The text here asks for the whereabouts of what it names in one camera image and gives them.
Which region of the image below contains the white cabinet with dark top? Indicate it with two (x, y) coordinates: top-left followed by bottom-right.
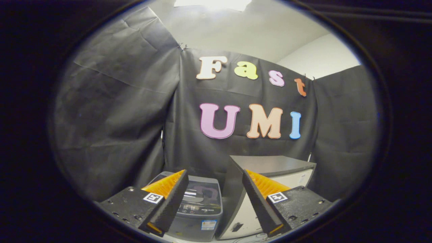
(216, 155), (317, 240)

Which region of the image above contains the black backdrop cloth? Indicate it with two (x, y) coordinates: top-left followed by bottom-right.
(51, 7), (380, 203)

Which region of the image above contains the grey washing machine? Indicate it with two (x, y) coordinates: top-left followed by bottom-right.
(147, 171), (224, 242)

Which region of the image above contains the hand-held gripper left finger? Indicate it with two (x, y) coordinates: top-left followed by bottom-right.
(94, 169), (189, 237)

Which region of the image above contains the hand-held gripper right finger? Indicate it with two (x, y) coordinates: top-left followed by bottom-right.
(242, 169), (338, 237)

